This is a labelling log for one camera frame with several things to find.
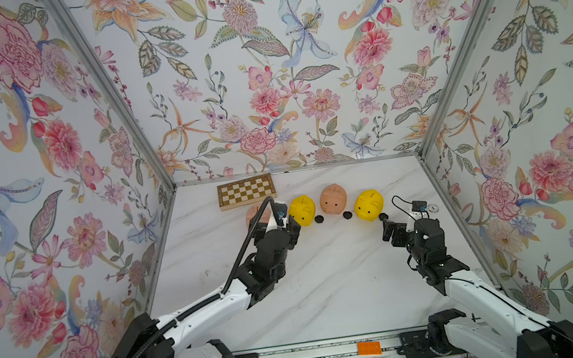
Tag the orange tag on rail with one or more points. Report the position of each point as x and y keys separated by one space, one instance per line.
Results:
x=369 y=348

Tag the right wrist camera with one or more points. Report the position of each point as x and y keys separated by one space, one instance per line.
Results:
x=421 y=207

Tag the round table hole cap far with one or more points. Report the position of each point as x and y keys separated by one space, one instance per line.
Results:
x=433 y=208

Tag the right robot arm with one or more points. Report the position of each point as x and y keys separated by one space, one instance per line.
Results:
x=475 y=298

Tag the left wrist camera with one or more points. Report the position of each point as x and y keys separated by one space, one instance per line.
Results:
x=279 y=215

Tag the yellow piggy bank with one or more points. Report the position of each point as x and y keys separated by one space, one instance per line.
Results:
x=369 y=205
x=303 y=209

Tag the wooden chessboard box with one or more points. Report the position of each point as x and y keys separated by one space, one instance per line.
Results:
x=245 y=192

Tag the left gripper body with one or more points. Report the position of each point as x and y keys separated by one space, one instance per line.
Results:
x=291 y=238

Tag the pink piggy bank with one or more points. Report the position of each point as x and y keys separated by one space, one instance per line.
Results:
x=253 y=212
x=333 y=200

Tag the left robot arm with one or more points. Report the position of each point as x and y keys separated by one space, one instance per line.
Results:
x=182 y=334

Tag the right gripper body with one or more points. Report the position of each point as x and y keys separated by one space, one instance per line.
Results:
x=418 y=257

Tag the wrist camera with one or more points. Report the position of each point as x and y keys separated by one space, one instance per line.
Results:
x=421 y=207
x=279 y=215

